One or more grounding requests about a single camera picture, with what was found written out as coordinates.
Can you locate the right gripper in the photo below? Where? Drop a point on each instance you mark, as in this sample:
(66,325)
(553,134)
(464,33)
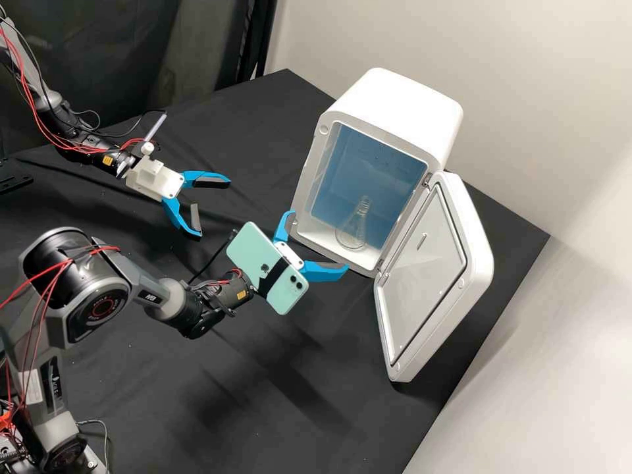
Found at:
(291,254)

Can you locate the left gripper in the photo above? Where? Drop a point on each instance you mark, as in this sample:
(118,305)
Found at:
(153,180)

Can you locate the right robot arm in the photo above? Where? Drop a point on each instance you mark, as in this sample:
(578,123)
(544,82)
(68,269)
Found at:
(84,291)

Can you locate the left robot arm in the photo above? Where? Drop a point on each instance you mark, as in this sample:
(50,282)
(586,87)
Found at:
(52,106)

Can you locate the clear flask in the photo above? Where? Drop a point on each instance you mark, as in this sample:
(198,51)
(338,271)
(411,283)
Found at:
(356,227)

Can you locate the incubator door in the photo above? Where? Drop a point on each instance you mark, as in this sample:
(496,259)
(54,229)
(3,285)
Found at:
(459,276)

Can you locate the white incubator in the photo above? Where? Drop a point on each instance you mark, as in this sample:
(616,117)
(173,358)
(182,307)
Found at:
(395,108)

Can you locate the right wrist camera phone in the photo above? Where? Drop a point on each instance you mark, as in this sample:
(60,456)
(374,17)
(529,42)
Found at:
(261,261)

